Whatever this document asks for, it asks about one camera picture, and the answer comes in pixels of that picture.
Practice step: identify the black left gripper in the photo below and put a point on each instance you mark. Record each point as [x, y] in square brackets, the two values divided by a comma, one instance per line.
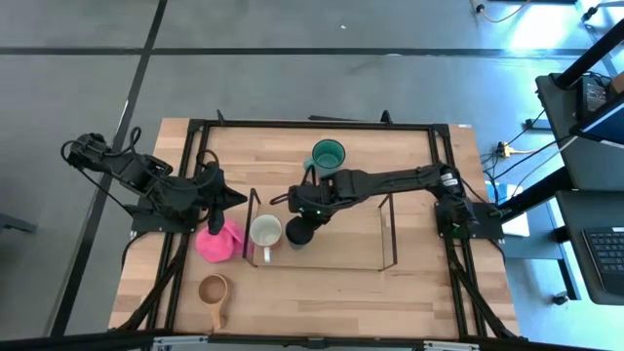
[212, 192]

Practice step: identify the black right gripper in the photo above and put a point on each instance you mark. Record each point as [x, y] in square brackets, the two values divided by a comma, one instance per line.
[314, 197]

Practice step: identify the dark green cup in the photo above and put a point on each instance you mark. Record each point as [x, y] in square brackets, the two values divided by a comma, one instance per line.
[298, 236]

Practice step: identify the white and brown mug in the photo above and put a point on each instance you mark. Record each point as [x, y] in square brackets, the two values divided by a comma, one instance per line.
[265, 230]

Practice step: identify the teal enamel mug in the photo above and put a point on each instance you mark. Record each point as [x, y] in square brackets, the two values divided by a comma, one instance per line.
[327, 152]

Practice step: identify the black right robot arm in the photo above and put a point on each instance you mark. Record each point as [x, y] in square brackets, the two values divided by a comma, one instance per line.
[390, 178]

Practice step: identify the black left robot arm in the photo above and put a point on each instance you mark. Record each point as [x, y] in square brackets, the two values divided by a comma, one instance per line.
[146, 173]

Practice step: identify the pink fluffy cloth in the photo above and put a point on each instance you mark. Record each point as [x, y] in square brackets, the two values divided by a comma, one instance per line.
[217, 246]

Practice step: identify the yellow power strip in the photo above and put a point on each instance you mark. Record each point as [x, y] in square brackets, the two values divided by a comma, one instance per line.
[505, 149]

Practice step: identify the grey floor object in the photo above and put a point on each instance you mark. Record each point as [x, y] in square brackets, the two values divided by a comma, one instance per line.
[14, 224]

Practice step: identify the black caster wheel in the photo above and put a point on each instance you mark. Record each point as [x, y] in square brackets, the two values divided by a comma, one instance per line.
[560, 298]

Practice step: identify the black desk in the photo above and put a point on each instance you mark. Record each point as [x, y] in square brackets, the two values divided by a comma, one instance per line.
[585, 209]

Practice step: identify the black keyboard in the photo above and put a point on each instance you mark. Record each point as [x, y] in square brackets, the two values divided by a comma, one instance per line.
[607, 253]

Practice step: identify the black box device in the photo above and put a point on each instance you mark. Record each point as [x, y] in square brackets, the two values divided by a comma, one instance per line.
[592, 95]

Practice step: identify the black diagonal beam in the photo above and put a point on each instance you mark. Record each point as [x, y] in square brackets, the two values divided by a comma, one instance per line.
[592, 56]

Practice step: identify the black floor plug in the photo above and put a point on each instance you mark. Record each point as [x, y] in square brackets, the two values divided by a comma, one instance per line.
[590, 13]

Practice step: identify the wooden shelf black metal frame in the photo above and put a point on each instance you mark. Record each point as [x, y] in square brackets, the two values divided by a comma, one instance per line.
[341, 244]

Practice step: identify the black aluminium table frame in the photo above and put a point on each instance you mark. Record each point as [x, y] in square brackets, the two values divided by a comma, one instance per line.
[317, 125]

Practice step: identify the silver metal bracket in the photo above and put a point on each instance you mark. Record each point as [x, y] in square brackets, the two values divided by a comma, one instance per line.
[180, 342]
[451, 346]

